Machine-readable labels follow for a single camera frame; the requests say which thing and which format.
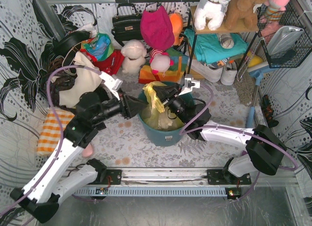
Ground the yellow trash bag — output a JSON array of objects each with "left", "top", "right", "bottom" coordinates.
[{"left": 140, "top": 81, "right": 184, "bottom": 131}]

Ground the teal trash bin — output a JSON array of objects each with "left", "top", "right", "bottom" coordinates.
[{"left": 138, "top": 91, "right": 184, "bottom": 147}]

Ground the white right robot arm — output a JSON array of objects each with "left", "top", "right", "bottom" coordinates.
[{"left": 153, "top": 83, "right": 286, "bottom": 184}]

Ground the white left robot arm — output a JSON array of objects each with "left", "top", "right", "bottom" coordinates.
[{"left": 10, "top": 91, "right": 147, "bottom": 224}]

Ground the rainbow striped bag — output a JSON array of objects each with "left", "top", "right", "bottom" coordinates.
[{"left": 138, "top": 48, "right": 189, "bottom": 84}]

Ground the cream canvas tote bag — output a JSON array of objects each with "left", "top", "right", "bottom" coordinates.
[{"left": 50, "top": 67, "right": 102, "bottom": 108}]

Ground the magenta cloth bag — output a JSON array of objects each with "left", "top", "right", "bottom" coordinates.
[{"left": 140, "top": 5, "right": 175, "bottom": 51}]

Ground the wooden shelf rack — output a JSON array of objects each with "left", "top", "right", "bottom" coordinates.
[{"left": 184, "top": 6, "right": 259, "bottom": 80}]

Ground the pink doll striped hat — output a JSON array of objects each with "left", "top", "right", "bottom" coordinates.
[{"left": 149, "top": 48, "right": 175, "bottom": 75}]

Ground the white sneaker left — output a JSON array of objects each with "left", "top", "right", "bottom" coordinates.
[{"left": 190, "top": 59, "right": 223, "bottom": 83}]

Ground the white sneaker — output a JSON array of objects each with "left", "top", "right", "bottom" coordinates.
[
  {"left": 190, "top": 59, "right": 223, "bottom": 83},
  {"left": 220, "top": 61, "right": 237, "bottom": 85}
]

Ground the white fluffy plush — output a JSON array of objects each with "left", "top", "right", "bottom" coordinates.
[{"left": 121, "top": 39, "right": 147, "bottom": 74}]

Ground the pink cylinder case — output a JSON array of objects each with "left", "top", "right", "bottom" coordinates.
[{"left": 81, "top": 143, "right": 94, "bottom": 158}]

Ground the white sneaker right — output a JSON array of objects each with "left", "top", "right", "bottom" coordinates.
[{"left": 220, "top": 61, "right": 237, "bottom": 85}]

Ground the colorful printed cloth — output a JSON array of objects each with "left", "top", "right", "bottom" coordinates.
[{"left": 80, "top": 33, "right": 114, "bottom": 62}]

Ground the teal folded cloth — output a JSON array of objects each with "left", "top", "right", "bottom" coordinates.
[{"left": 194, "top": 33, "right": 248, "bottom": 64}]

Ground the beige chenille mop head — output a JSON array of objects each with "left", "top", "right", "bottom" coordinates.
[{"left": 234, "top": 71, "right": 255, "bottom": 106}]

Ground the orange plush toy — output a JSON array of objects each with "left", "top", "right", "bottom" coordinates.
[{"left": 169, "top": 13, "right": 183, "bottom": 46}]

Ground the orange checkered towel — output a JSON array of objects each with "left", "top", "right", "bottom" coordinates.
[{"left": 36, "top": 109, "right": 74, "bottom": 156}]

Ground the black handbag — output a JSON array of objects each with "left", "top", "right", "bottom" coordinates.
[{"left": 111, "top": 3, "right": 143, "bottom": 47}]

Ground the black round hat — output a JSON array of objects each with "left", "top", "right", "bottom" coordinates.
[{"left": 53, "top": 31, "right": 91, "bottom": 57}]

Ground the white plush dog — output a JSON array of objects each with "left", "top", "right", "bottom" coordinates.
[{"left": 194, "top": 0, "right": 231, "bottom": 31}]

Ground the brown teddy bear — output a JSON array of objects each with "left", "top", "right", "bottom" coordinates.
[{"left": 225, "top": 0, "right": 267, "bottom": 30}]

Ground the silver pouch in basket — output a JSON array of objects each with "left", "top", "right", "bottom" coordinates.
[{"left": 267, "top": 26, "right": 305, "bottom": 56}]

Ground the pink plush toy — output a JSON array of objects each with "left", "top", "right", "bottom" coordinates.
[{"left": 264, "top": 0, "right": 290, "bottom": 21}]

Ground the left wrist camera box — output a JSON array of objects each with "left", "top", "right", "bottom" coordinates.
[{"left": 99, "top": 72, "right": 123, "bottom": 101}]

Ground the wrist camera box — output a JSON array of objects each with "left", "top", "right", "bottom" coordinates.
[
  {"left": 179, "top": 76, "right": 200, "bottom": 95},
  {"left": 99, "top": 72, "right": 123, "bottom": 101}
]

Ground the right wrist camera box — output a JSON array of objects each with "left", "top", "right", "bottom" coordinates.
[{"left": 179, "top": 76, "right": 200, "bottom": 95}]

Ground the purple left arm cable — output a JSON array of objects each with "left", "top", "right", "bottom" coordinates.
[{"left": 0, "top": 64, "right": 100, "bottom": 226}]

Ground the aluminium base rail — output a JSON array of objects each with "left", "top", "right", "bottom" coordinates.
[{"left": 36, "top": 166, "right": 299, "bottom": 200}]

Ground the black wire basket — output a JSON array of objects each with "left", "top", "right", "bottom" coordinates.
[{"left": 257, "top": 4, "right": 312, "bottom": 69}]

